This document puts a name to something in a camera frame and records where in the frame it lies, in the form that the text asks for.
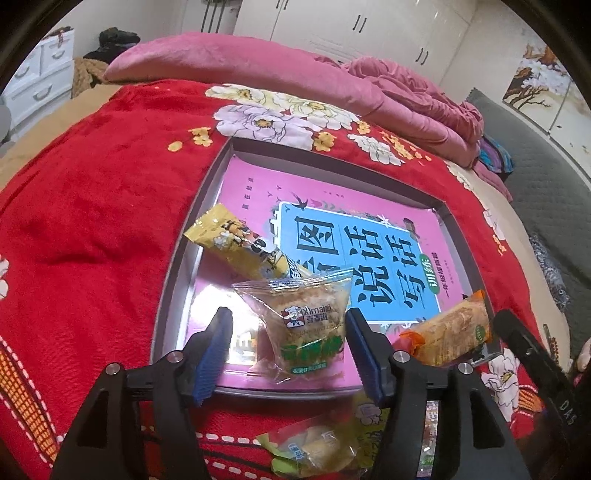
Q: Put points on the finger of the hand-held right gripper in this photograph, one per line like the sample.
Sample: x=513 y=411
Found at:
x=521 y=346
x=489 y=355

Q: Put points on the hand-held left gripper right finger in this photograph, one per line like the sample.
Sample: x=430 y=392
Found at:
x=369 y=360

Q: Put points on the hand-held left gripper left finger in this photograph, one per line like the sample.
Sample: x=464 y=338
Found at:
x=210 y=360

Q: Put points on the orange-ended cracker packet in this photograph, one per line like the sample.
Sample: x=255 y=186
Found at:
x=448 y=327

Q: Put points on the shallow grey cardboard box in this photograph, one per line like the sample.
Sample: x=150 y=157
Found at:
x=184 y=300

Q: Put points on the clear cake packet green label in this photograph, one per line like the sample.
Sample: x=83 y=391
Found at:
x=304 y=323

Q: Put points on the pastry packet with green edges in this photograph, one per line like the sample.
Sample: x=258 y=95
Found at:
x=314 y=443

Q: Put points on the long yellow snack packet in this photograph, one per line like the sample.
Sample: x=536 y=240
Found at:
x=231 y=235

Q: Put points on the dark patterned cloth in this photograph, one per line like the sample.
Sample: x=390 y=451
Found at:
x=549 y=272

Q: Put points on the grey padded headboard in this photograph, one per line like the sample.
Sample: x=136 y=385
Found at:
x=545 y=184

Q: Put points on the pink picture book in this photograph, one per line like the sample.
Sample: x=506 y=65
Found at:
x=249 y=194

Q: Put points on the red floral blanket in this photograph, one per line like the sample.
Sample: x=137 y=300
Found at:
x=92 y=230

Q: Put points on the blue and purple clothes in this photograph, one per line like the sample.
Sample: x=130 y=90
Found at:
x=496 y=154

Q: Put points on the long pink pillow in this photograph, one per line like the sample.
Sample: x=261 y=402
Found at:
x=207 y=64

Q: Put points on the brown fuzzy throw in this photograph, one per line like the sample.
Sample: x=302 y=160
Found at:
x=85 y=76

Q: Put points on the white drawer cabinet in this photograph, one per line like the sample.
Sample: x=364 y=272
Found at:
x=41 y=78

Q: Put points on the dark clothes pile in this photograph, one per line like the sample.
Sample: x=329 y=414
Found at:
x=111 y=44

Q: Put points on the white wardrobe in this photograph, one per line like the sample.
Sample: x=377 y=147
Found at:
x=369 y=27

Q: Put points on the flower branch wall painting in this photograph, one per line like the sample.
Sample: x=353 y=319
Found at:
x=535 y=83

